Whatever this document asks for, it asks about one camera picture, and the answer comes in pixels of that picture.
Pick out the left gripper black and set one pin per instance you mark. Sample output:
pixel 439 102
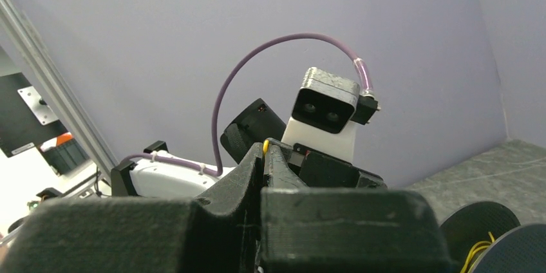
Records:
pixel 317 169

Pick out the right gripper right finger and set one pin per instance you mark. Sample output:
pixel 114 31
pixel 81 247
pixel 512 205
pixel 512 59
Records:
pixel 310 229

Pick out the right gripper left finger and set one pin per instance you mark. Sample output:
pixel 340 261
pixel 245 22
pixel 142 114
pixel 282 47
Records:
pixel 213 232

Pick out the grey perforated cable spool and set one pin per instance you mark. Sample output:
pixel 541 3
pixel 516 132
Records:
pixel 488 237

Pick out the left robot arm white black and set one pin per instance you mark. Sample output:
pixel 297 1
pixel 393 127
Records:
pixel 157 173

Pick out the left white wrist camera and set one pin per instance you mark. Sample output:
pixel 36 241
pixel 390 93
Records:
pixel 326 113

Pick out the aluminium frame post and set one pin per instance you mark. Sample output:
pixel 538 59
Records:
pixel 31 48

